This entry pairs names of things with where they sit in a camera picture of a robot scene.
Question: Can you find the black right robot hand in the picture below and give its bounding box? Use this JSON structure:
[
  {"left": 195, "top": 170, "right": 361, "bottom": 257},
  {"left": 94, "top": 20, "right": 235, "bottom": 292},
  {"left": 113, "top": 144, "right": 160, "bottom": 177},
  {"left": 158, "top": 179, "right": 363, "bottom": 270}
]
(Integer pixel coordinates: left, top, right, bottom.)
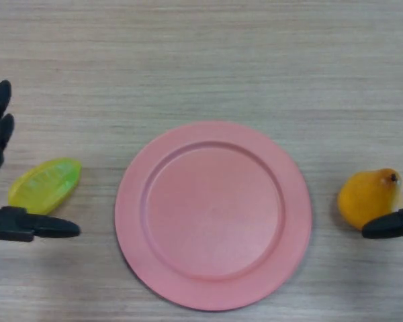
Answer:
[{"left": 361, "top": 207, "right": 403, "bottom": 239}]

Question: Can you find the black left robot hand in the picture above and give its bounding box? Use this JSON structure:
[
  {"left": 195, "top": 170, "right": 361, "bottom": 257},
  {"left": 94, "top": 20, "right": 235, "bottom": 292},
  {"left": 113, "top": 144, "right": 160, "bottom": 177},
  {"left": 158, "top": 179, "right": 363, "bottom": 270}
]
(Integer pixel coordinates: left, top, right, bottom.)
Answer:
[{"left": 0, "top": 79, "right": 81, "bottom": 242}]

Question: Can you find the yellow green starfruit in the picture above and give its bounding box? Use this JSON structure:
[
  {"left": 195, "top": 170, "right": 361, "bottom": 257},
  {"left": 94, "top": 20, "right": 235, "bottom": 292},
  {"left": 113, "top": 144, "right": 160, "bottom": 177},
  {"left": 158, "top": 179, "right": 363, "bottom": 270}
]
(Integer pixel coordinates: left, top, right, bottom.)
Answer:
[{"left": 7, "top": 157, "right": 83, "bottom": 215}]

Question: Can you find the pink round plate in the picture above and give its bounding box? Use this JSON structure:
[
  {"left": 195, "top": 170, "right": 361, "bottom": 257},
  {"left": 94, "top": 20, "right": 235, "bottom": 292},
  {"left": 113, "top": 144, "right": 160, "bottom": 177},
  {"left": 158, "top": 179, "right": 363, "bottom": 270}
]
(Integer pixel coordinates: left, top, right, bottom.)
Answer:
[{"left": 114, "top": 121, "right": 312, "bottom": 311}]

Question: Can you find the orange yellow pear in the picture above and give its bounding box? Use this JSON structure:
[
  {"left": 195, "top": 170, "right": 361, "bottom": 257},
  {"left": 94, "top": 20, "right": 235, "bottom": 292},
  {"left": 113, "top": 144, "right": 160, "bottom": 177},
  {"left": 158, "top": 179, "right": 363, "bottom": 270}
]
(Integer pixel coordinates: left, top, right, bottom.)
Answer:
[{"left": 337, "top": 167, "right": 403, "bottom": 231}]

